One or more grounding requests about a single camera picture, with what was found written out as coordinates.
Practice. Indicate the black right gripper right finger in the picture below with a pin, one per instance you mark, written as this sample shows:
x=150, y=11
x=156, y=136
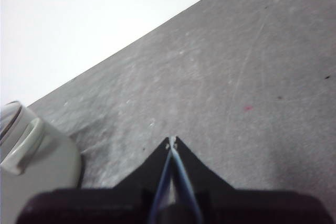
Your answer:
x=236, y=205

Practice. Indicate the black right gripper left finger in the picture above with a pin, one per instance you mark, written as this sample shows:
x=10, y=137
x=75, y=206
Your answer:
x=126, y=203

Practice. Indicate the pale green electric cooking pot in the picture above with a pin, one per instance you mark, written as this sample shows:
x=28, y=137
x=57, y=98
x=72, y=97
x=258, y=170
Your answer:
x=52, y=161

